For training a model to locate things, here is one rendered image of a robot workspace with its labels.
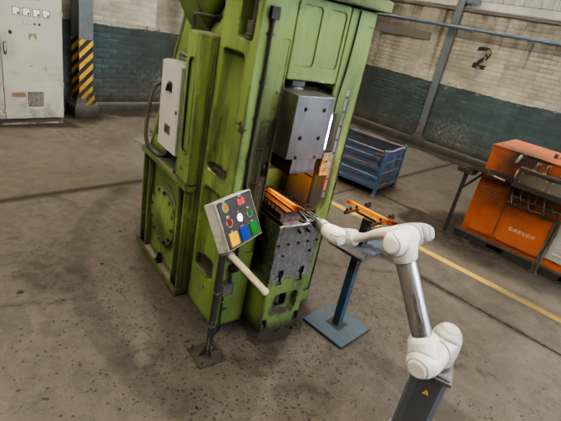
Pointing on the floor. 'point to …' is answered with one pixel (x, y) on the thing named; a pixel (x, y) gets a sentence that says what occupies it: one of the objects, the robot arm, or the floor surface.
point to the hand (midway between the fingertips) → (300, 210)
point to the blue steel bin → (371, 160)
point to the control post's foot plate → (206, 355)
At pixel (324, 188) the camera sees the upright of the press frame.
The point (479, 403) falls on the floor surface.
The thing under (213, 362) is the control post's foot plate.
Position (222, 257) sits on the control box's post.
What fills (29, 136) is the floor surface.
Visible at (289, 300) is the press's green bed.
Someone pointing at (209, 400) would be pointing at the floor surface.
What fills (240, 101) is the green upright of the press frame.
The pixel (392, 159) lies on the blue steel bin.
